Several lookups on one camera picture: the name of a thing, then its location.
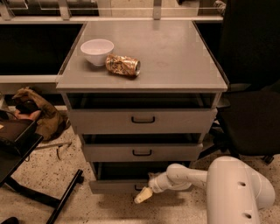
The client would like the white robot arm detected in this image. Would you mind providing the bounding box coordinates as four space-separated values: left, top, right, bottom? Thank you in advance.
135 156 276 224

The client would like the crushed golden can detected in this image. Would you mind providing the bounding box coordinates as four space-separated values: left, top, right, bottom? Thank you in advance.
105 54 141 77

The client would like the black office chair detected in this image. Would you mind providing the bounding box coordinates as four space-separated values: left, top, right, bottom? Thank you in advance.
199 0 280 164

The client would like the white bowl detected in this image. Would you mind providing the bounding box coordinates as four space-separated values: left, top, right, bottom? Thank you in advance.
80 39 115 67

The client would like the grey top drawer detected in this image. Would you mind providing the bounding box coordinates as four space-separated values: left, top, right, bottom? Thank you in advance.
68 108 217 134

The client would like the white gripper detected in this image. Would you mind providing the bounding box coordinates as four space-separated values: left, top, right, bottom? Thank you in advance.
134 172 172 204

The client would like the grey drawer cabinet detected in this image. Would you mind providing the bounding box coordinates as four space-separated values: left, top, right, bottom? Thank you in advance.
57 20 227 191

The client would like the black box on table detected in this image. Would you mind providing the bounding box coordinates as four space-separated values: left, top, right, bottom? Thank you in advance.
0 110 37 156

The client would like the grey drawer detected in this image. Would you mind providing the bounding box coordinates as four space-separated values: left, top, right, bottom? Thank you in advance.
82 143 203 162
68 108 217 134
89 161 174 194

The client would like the grey bottom drawer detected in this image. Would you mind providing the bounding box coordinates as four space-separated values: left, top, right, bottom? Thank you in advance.
89 161 174 194

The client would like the grey middle drawer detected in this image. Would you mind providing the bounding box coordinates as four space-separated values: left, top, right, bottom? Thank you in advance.
82 143 203 162

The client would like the black side table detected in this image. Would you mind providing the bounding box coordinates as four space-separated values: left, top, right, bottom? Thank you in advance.
0 132 85 224

